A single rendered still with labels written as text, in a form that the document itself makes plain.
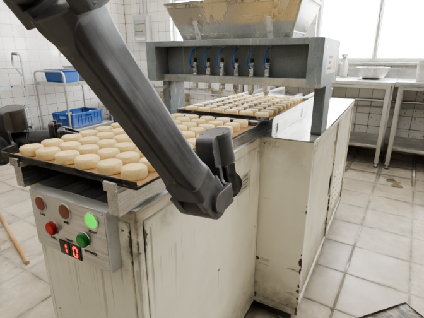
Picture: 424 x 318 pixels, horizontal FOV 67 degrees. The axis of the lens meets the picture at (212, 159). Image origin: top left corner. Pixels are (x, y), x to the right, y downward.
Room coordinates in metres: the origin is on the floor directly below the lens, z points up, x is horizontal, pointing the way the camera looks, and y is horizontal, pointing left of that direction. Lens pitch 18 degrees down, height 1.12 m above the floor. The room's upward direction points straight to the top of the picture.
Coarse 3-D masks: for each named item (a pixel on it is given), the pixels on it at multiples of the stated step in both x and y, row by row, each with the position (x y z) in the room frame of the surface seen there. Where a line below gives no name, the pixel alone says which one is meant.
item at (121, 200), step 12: (312, 96) 1.92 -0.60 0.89; (252, 120) 1.14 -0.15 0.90; (252, 132) 1.09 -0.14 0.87; (240, 144) 1.00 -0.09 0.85; (156, 180) 0.62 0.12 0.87; (108, 192) 0.54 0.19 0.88; (120, 192) 0.53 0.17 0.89; (132, 192) 0.56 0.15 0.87; (144, 192) 0.59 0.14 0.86; (156, 192) 0.62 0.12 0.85; (108, 204) 0.54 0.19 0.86; (120, 204) 0.53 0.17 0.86; (132, 204) 0.56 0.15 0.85; (120, 216) 0.52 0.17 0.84
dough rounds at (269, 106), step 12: (228, 96) 1.68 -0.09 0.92; (240, 96) 1.71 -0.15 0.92; (252, 96) 1.72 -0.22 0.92; (264, 96) 1.69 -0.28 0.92; (276, 96) 1.68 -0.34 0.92; (192, 108) 1.30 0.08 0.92; (204, 108) 1.28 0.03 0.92; (216, 108) 1.28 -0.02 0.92; (228, 108) 1.30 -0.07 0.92; (240, 108) 1.28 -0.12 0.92; (252, 108) 1.30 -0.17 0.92; (264, 108) 1.33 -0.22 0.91; (276, 108) 1.28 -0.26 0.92; (288, 108) 1.41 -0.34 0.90
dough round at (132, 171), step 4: (128, 164) 0.58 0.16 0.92; (132, 164) 0.58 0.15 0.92; (136, 164) 0.58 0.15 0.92; (140, 164) 0.58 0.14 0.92; (124, 168) 0.56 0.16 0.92; (128, 168) 0.56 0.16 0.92; (132, 168) 0.56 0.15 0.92; (136, 168) 0.56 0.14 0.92; (140, 168) 0.56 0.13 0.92; (144, 168) 0.56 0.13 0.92; (124, 172) 0.55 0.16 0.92; (128, 172) 0.54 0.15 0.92; (132, 172) 0.54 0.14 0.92; (136, 172) 0.55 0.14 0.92; (140, 172) 0.55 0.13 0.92; (144, 172) 0.56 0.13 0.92; (124, 176) 0.55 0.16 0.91; (128, 176) 0.54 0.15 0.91; (132, 176) 0.54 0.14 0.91; (136, 176) 0.55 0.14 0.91; (140, 176) 0.55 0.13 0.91; (144, 176) 0.56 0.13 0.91; (132, 180) 0.55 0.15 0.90; (136, 180) 0.55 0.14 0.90
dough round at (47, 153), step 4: (40, 148) 0.69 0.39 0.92; (44, 148) 0.69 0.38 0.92; (48, 148) 0.69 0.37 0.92; (52, 148) 0.69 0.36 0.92; (56, 148) 0.69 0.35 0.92; (36, 152) 0.67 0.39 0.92; (40, 152) 0.66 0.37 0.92; (44, 152) 0.66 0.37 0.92; (48, 152) 0.67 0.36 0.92; (52, 152) 0.67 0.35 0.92; (56, 152) 0.68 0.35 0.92; (40, 156) 0.66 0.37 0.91; (44, 156) 0.66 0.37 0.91; (48, 156) 0.66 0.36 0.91; (52, 156) 0.67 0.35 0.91; (44, 160) 0.66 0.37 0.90; (48, 160) 0.67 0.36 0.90
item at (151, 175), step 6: (252, 126) 1.02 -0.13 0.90; (234, 132) 0.93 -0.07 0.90; (240, 132) 0.93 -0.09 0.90; (36, 156) 0.69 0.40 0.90; (54, 162) 0.65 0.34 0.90; (96, 168) 0.61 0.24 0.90; (120, 174) 0.58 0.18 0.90; (150, 174) 0.58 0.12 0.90; (156, 174) 0.58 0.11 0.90; (138, 180) 0.55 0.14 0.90; (144, 180) 0.55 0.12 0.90
